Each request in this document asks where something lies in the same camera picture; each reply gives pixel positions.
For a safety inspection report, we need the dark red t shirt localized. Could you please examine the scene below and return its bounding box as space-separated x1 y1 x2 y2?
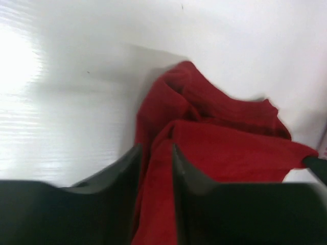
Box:
132 61 318 244

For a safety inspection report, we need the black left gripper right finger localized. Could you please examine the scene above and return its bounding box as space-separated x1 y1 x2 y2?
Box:
172 145 326 244

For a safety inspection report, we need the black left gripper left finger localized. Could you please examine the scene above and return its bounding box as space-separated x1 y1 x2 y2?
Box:
1 145 142 244

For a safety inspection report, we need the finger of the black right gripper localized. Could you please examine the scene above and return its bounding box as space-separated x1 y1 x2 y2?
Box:
302 157 327 183

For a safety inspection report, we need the white plastic basket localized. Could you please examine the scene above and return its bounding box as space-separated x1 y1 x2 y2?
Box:
318 130 327 160

